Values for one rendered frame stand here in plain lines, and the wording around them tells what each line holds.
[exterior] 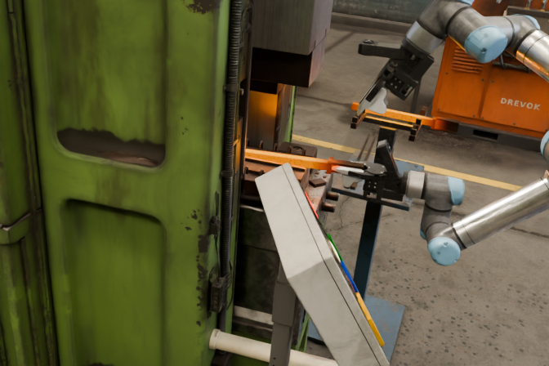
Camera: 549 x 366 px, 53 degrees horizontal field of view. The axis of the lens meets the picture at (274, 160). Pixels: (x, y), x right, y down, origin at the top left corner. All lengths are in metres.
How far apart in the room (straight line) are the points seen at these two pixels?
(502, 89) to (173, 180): 4.01
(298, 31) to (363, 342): 0.71
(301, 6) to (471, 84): 3.75
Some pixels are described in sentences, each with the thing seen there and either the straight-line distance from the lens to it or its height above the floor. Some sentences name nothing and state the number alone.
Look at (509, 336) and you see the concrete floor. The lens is 2.84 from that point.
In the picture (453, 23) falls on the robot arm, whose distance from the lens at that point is 1.26.
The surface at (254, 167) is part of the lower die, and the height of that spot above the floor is 0.99.
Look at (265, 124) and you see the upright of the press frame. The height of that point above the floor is 1.01.
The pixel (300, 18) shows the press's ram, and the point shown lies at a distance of 1.32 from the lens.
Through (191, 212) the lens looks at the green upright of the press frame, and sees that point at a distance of 1.27.
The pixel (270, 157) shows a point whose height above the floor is 1.01.
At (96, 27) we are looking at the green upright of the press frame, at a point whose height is 1.41.
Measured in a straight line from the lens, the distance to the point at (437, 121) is 2.11.
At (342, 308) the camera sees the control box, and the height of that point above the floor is 1.10.
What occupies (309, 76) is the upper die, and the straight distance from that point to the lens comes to 1.40.
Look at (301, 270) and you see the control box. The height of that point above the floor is 1.17.
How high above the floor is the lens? 1.68
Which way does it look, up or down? 25 degrees down
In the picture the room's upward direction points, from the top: 5 degrees clockwise
